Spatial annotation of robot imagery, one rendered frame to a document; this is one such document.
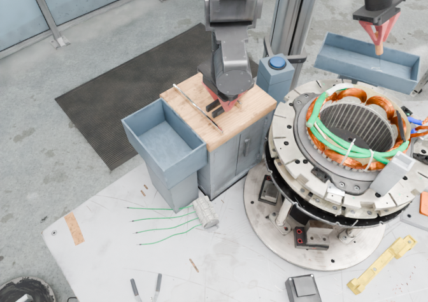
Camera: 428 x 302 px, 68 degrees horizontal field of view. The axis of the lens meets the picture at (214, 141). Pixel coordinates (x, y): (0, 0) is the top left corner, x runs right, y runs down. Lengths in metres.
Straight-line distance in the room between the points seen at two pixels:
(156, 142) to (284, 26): 0.53
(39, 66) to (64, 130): 0.68
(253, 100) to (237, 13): 0.29
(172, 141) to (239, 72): 0.34
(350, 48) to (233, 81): 0.56
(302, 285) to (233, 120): 0.41
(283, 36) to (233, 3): 0.57
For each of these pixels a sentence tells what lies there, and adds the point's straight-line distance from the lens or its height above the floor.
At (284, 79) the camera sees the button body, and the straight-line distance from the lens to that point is 0.90.
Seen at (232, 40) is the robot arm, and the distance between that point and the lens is 0.51.
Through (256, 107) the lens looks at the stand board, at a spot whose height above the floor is 1.07.
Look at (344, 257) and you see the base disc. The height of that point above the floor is 0.80.
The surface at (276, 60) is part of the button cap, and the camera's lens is 0.89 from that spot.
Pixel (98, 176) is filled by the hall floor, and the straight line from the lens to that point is 1.95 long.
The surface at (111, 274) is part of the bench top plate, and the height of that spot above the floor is 0.78.
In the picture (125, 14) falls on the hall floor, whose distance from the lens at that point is 3.04.
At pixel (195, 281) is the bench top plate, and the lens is 0.85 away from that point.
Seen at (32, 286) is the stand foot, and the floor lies 0.02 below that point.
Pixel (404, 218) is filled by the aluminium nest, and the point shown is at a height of 0.80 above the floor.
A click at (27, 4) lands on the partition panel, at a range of 2.68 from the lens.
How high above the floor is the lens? 1.61
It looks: 55 degrees down
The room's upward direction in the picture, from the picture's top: straight up
